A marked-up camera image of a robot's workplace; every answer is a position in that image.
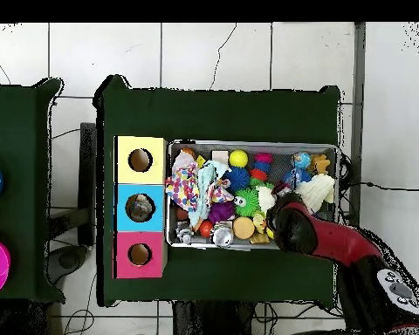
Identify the dark green table cloth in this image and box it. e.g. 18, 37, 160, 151
0, 78, 66, 304
93, 73, 341, 308

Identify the crushed bottle with blue label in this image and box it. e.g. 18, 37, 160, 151
125, 194, 155, 222

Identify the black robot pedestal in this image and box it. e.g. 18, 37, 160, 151
172, 301, 256, 335

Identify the blue spiky ball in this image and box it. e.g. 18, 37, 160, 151
282, 167, 314, 188
223, 166, 251, 192

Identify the shallow clear mesh bin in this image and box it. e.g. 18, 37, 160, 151
165, 139, 340, 251

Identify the yellow ball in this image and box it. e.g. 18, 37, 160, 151
228, 149, 249, 168

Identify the black stand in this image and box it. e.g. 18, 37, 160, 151
46, 121, 98, 284

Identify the wooden box with three holes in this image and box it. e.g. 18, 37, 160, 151
113, 135, 168, 279

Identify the black floor cable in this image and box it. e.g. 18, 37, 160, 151
338, 180, 419, 192

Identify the globe print ball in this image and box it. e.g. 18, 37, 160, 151
292, 151, 313, 169

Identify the crushed silver metal can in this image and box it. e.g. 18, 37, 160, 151
210, 224, 235, 248

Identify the cream knitted cloth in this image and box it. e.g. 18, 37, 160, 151
256, 173, 336, 215

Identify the clear plastic bottle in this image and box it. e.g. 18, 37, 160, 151
284, 168, 301, 189

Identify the light teal cloth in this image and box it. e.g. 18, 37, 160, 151
188, 159, 233, 228

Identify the colourful spotted cloth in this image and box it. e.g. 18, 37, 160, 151
164, 161, 201, 212

